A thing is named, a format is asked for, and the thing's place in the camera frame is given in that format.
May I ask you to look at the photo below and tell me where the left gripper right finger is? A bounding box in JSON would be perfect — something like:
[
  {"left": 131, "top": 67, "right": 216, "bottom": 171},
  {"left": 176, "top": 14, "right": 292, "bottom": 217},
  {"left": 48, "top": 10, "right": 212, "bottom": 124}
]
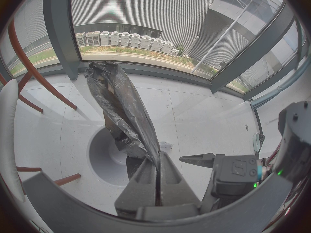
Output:
[{"left": 159, "top": 152, "right": 202, "bottom": 207}]

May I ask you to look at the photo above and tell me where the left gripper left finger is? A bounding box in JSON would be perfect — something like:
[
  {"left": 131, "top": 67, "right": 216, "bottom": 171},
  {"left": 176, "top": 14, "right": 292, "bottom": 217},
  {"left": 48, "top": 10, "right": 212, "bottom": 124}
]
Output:
[{"left": 115, "top": 155, "right": 158, "bottom": 219}]

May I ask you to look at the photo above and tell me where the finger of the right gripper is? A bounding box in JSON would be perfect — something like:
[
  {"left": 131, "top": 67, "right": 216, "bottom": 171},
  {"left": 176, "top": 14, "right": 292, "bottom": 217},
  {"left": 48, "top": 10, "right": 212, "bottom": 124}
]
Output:
[{"left": 179, "top": 153, "right": 216, "bottom": 168}]

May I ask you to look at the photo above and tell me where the black plastic bag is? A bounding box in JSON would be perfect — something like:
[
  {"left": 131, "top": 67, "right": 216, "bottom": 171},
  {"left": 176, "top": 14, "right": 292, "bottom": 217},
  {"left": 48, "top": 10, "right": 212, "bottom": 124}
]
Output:
[{"left": 84, "top": 61, "right": 161, "bottom": 180}]

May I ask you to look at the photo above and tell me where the white trash bin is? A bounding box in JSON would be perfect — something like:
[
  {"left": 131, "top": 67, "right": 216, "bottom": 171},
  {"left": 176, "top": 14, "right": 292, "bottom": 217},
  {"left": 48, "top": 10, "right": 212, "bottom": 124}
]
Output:
[{"left": 86, "top": 125, "right": 161, "bottom": 187}]

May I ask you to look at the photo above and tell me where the clear crumpled wrapper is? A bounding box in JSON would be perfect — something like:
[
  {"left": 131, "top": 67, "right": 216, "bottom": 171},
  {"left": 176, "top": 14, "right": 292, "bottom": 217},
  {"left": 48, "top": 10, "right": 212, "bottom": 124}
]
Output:
[{"left": 160, "top": 141, "right": 174, "bottom": 152}]

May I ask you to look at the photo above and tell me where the white cushioned wooden chair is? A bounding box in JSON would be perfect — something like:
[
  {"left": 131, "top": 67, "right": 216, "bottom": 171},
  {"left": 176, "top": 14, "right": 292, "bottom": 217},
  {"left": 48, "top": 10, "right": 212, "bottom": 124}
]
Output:
[{"left": 0, "top": 21, "right": 81, "bottom": 203}]

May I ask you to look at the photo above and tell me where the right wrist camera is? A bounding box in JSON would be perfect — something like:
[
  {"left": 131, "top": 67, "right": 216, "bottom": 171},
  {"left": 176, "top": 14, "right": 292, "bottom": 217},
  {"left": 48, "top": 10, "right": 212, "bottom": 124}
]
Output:
[{"left": 211, "top": 154, "right": 265, "bottom": 198}]

